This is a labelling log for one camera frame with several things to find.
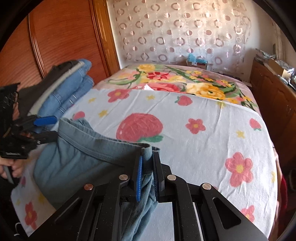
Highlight blue folded jeans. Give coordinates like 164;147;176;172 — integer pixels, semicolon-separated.
37;59;94;119

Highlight blue item on headboard box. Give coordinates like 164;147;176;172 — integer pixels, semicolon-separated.
186;53;208;70

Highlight person left hand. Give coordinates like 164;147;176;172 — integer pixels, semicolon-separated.
0;155;26;179

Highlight teal blue denim shorts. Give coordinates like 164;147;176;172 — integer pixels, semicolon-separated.
33;118;160;240

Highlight black folded pants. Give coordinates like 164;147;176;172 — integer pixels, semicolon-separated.
18;60;79;117

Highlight cardboard box on cabinet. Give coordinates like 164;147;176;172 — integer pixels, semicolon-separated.
267;58;291;79

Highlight brown louvered wooden wardrobe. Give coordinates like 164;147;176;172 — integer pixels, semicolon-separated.
1;1;119;88

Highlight white strawberry flower bedsheet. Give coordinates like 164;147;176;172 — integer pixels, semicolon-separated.
11;89;278;236

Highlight pink circle pattern curtain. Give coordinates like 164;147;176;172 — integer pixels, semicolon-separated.
107;1;251;71

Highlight long wooden side cabinet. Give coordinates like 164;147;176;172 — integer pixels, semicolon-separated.
250;59;296;170

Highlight pink floral blanket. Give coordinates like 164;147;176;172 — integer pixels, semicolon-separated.
88;64;282;240

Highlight grey folded pants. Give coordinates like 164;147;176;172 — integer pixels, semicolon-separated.
27;61;85;116

